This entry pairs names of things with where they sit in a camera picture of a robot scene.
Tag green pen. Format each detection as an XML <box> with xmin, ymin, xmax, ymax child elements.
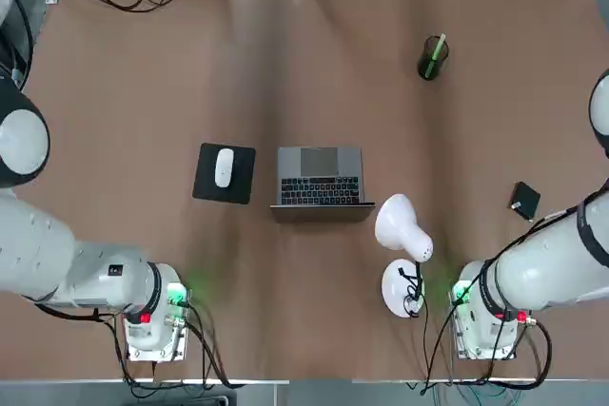
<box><xmin>426</xmin><ymin>33</ymin><xmax>447</xmax><ymax>79</ymax></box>

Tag black mesh pen holder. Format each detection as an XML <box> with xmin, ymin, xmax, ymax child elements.
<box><xmin>417</xmin><ymin>34</ymin><xmax>451</xmax><ymax>80</ymax></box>

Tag grey open laptop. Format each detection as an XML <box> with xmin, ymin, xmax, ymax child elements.
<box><xmin>269</xmin><ymin>145</ymin><xmax>377</xmax><ymax>225</ymax></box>

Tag white computer mouse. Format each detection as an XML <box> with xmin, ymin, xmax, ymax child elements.
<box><xmin>213</xmin><ymin>148</ymin><xmax>235</xmax><ymax>187</ymax></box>

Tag black mouse mat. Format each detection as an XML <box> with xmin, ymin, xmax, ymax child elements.
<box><xmin>191</xmin><ymin>142</ymin><xmax>257</xmax><ymax>205</ymax></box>

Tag white desk lamp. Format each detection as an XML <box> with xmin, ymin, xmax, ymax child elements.
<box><xmin>374</xmin><ymin>193</ymin><xmax>435</xmax><ymax>319</ymax></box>

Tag small black square box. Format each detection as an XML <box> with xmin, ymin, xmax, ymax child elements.
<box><xmin>508</xmin><ymin>181</ymin><xmax>542</xmax><ymax>222</ymax></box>

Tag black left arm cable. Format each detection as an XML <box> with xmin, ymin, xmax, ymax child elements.
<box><xmin>32</xmin><ymin>299</ymin><xmax>246</xmax><ymax>391</ymax></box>

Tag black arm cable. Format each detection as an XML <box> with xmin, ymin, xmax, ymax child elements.
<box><xmin>421</xmin><ymin>205</ymin><xmax>556</xmax><ymax>396</ymax></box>
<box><xmin>32</xmin><ymin>299</ymin><xmax>246</xmax><ymax>391</ymax></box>

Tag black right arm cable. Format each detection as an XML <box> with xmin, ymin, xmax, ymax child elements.
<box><xmin>421</xmin><ymin>205</ymin><xmax>556</xmax><ymax>396</ymax></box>

